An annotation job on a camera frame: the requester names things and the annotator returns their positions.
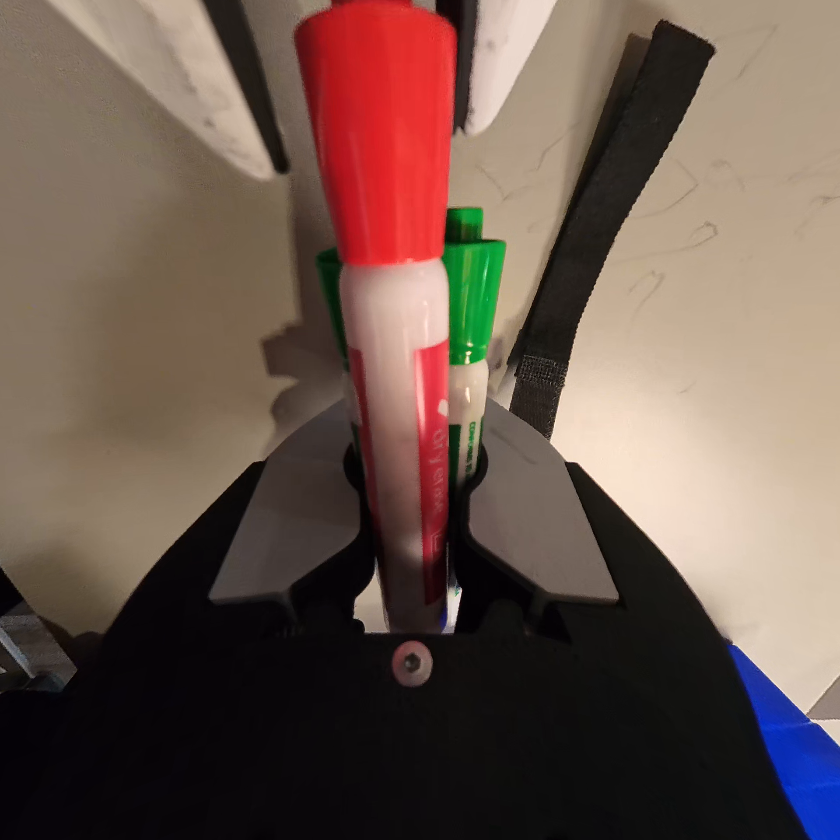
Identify blue plastic bin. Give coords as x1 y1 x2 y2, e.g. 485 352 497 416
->
726 644 840 840

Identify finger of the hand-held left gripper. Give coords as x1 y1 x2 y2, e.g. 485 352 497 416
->
434 0 560 137
46 0 291 182

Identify green dry erase marker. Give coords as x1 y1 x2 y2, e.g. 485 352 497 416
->
315 248 355 427
440 206 509 489

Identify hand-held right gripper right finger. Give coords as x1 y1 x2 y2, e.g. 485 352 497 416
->
460 405 622 628

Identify thin black strap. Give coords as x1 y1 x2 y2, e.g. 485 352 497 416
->
506 20 718 442

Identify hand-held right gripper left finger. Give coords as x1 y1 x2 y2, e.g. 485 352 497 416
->
208 420 374 620

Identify red dry erase marker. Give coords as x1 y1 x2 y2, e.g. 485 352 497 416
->
293 0 459 634

